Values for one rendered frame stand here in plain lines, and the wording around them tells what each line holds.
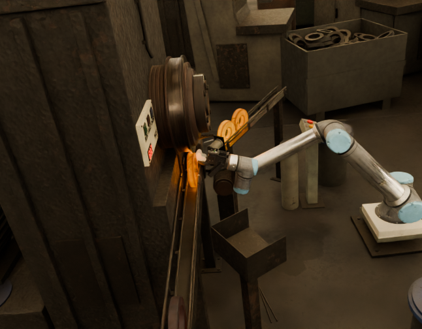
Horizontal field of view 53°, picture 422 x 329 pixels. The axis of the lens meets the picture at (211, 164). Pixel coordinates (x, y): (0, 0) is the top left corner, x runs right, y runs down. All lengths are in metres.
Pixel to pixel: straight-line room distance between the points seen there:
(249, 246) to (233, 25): 3.13
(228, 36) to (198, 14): 0.38
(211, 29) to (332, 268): 2.95
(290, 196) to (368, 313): 0.98
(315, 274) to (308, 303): 0.22
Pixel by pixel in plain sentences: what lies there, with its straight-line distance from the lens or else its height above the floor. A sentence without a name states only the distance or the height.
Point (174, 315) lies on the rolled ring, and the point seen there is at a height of 0.74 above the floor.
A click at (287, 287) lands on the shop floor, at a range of 2.59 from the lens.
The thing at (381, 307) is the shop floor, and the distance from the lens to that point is 2.55.
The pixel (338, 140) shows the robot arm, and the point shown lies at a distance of 2.28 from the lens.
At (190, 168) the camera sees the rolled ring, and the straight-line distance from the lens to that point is 2.15.
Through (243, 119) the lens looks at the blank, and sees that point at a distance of 2.81.
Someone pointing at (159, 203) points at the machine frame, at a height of 0.87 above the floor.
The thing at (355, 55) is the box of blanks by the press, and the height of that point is 0.63.
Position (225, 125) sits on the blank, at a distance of 2.63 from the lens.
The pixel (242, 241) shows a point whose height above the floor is 0.60.
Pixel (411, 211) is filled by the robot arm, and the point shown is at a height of 0.38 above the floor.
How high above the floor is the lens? 1.88
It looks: 30 degrees down
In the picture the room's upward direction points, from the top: 8 degrees counter-clockwise
